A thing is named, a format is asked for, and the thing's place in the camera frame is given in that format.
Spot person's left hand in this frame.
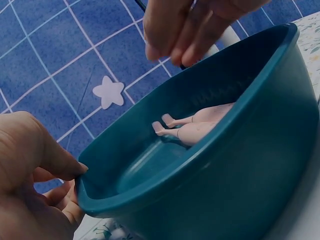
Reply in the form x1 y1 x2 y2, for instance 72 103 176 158
0 111 89 240

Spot person's right hand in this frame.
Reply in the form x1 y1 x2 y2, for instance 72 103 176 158
142 0 273 67

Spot thin black stick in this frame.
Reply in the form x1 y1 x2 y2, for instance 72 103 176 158
134 0 188 71

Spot teal plastic bowl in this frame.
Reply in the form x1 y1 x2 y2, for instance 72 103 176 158
75 22 320 240

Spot pink plastic doll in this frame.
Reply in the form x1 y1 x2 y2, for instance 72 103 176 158
151 101 236 147

